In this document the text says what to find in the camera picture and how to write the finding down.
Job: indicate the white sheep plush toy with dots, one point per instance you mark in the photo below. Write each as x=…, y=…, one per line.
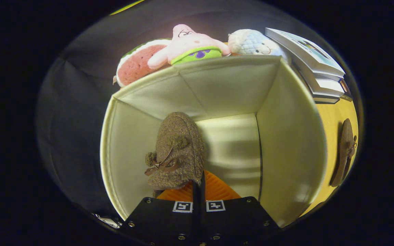
x=251, y=42

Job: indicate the pink starfish plush toy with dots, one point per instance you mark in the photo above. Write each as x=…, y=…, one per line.
x=190, y=42

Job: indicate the brown fuzzy shoe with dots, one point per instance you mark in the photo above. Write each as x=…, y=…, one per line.
x=180, y=143
x=345, y=143

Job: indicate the watermelon slice plush toy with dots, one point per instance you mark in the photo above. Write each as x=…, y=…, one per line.
x=135, y=65

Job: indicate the grey fabric storage box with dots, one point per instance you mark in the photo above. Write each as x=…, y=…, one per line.
x=224, y=85

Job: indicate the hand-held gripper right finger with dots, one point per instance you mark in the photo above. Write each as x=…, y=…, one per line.
x=238, y=218

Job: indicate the white photo cover book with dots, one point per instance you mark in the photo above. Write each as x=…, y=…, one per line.
x=306, y=51

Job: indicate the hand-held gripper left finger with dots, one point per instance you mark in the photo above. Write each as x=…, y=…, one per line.
x=159, y=222

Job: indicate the thick white book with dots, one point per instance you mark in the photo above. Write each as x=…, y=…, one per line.
x=323, y=85
x=327, y=99

